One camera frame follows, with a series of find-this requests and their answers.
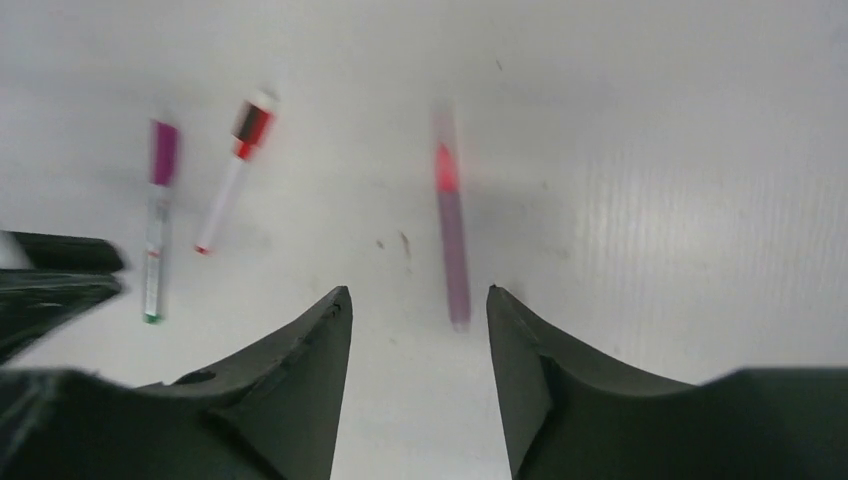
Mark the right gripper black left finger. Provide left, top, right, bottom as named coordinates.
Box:
left=137, top=286, right=353, bottom=479

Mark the red pen cap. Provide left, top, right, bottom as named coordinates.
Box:
left=232, top=90, right=278, bottom=161

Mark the pink pen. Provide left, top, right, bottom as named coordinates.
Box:
left=432, top=102, right=471, bottom=332

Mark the red white pen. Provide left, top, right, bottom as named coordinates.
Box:
left=194, top=135, right=261, bottom=255

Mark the grey pen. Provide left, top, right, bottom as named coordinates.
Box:
left=143, top=161, right=175, bottom=324

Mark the purple pen cap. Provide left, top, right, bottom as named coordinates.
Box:
left=150, top=120, right=180, bottom=186

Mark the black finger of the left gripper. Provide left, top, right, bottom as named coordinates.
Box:
left=1, top=230, right=126, bottom=363

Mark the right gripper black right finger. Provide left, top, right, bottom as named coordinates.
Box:
left=486, top=285, right=689, bottom=479

